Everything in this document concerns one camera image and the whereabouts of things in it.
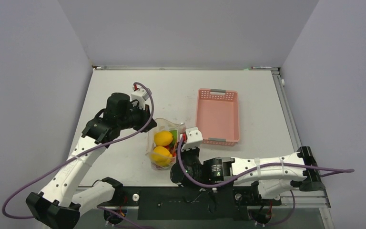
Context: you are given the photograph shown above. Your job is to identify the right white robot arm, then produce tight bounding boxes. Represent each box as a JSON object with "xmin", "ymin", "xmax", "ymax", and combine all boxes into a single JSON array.
[{"xmin": 170, "ymin": 146, "xmax": 325, "ymax": 192}]

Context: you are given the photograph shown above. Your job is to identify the aluminium table edge rail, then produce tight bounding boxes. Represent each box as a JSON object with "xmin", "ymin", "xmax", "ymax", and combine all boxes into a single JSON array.
[{"xmin": 271, "ymin": 68, "xmax": 302, "ymax": 150}]

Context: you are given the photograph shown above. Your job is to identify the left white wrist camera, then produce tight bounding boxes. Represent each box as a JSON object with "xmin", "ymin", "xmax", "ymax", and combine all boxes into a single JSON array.
[{"xmin": 131, "ymin": 87, "xmax": 152, "ymax": 110}]

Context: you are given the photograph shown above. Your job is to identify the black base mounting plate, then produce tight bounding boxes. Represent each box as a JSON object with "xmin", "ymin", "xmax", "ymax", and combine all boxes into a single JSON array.
[{"xmin": 102, "ymin": 187, "xmax": 282, "ymax": 221}]

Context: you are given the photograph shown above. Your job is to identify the pink perforated plastic basket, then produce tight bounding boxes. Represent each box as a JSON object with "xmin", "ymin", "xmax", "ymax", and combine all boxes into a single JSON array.
[{"xmin": 196, "ymin": 88, "xmax": 240, "ymax": 146}]

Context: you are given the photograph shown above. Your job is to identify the clear dotted zip top bag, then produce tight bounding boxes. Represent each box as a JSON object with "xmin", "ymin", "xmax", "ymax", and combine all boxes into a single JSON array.
[{"xmin": 146, "ymin": 118, "xmax": 186, "ymax": 170}]

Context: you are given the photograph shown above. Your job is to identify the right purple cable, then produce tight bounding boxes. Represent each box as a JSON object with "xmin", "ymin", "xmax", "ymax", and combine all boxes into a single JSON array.
[{"xmin": 176, "ymin": 134, "xmax": 355, "ymax": 189}]

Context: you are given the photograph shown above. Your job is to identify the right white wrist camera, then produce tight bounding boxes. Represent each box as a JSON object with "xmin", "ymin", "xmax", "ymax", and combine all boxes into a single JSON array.
[{"xmin": 181, "ymin": 127, "xmax": 203, "ymax": 151}]

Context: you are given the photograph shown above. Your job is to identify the yellow toy lemon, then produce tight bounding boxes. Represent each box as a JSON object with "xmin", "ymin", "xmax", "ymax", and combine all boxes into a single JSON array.
[{"xmin": 154, "ymin": 130, "xmax": 172, "ymax": 146}]

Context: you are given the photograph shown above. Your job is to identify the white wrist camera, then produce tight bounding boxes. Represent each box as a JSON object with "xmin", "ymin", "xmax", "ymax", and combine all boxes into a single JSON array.
[
  {"xmin": 131, "ymin": 87, "xmax": 152, "ymax": 110},
  {"xmin": 181, "ymin": 127, "xmax": 203, "ymax": 151}
]

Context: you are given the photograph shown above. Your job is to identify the green toy apple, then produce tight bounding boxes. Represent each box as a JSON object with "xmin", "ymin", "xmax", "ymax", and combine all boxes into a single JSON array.
[{"xmin": 169, "ymin": 129, "xmax": 178, "ymax": 146}]

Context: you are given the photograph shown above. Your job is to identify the yellow toy bell pepper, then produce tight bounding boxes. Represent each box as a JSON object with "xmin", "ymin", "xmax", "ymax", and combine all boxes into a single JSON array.
[{"xmin": 150, "ymin": 146, "xmax": 173, "ymax": 167}]

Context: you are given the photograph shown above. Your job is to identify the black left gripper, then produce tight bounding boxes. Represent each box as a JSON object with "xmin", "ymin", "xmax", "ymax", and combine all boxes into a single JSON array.
[{"xmin": 118, "ymin": 102, "xmax": 157, "ymax": 133}]

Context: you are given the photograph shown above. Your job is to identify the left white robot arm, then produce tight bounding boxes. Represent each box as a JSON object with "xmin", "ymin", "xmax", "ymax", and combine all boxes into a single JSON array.
[{"xmin": 26, "ymin": 89, "xmax": 157, "ymax": 229}]

